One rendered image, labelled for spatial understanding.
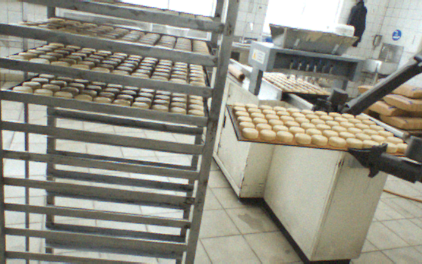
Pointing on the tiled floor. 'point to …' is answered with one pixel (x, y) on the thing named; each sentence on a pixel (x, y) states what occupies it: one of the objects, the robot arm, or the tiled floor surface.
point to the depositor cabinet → (254, 163)
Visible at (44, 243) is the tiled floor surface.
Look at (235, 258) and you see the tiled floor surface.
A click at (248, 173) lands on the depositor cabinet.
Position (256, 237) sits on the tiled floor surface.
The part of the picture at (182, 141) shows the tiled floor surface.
